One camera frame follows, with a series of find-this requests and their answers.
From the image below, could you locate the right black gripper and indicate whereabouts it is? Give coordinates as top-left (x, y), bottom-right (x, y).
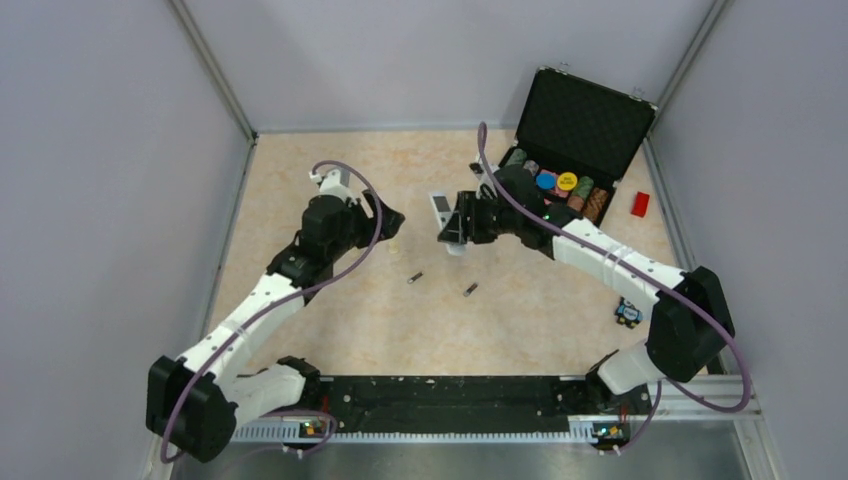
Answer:
top-left (440, 191), bottom-right (521, 245)

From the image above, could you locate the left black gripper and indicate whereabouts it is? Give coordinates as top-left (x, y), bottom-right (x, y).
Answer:
top-left (327, 187), bottom-right (404, 260)

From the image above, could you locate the white remote control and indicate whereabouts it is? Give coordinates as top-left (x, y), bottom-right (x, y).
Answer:
top-left (429, 192), bottom-right (467, 257)

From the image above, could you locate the AAA battery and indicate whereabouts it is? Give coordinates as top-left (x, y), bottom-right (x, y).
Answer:
top-left (407, 271), bottom-right (423, 284)
top-left (463, 282), bottom-right (479, 297)

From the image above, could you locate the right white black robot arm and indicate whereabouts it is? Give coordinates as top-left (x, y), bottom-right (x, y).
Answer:
top-left (430, 167), bottom-right (735, 412)

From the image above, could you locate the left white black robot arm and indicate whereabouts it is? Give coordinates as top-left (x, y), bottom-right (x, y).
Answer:
top-left (145, 190), bottom-right (405, 464)

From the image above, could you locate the blue round chip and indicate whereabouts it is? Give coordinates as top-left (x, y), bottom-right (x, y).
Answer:
top-left (535, 172), bottom-right (557, 190)

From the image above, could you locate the yellow big blind chip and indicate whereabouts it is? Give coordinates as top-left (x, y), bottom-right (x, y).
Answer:
top-left (556, 172), bottom-right (579, 192)

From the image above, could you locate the green red chip stack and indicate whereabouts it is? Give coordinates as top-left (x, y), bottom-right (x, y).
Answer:
top-left (566, 176), bottom-right (594, 212)

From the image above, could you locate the brown orange chip stack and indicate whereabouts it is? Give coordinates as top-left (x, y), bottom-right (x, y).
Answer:
top-left (582, 187), bottom-right (609, 225)

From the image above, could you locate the black poker chip case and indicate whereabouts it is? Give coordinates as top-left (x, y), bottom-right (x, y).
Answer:
top-left (498, 67), bottom-right (657, 226)

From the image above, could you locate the red toy brick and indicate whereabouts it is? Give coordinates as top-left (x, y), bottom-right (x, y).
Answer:
top-left (630, 191), bottom-right (651, 218)

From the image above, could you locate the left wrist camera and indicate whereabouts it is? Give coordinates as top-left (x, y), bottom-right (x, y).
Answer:
top-left (309, 167), bottom-right (355, 202)

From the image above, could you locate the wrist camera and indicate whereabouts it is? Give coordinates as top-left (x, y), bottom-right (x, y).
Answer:
top-left (468, 154), bottom-right (499, 185)
top-left (309, 167), bottom-right (355, 202)

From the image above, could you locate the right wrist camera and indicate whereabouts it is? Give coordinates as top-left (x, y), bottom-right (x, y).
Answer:
top-left (468, 154), bottom-right (499, 185)

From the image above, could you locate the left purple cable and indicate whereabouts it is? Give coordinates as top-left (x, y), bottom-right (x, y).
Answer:
top-left (158, 160), bottom-right (386, 465)

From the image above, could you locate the purple cable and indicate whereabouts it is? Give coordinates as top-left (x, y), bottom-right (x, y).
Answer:
top-left (476, 121), bottom-right (753, 455)
top-left (158, 160), bottom-right (386, 465)

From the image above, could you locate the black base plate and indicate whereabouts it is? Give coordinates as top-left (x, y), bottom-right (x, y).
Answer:
top-left (258, 374), bottom-right (654, 436)

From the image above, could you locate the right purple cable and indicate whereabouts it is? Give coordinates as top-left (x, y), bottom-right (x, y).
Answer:
top-left (476, 121), bottom-right (753, 455)

